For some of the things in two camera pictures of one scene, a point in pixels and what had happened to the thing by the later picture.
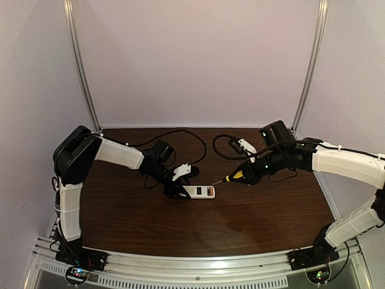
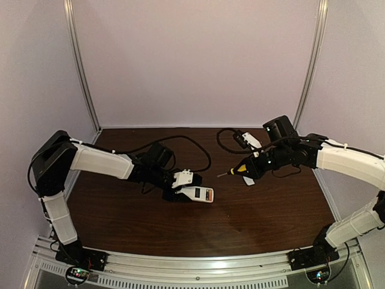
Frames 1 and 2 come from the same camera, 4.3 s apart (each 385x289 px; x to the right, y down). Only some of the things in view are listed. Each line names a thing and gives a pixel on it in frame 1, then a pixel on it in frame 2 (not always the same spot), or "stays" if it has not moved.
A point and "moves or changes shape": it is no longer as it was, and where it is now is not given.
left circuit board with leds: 77,274 stays
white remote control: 199,192 stays
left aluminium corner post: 72,37 stays
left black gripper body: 172,186 to 169,187
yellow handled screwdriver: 237,175 moves or changes shape
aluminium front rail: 262,269 stays
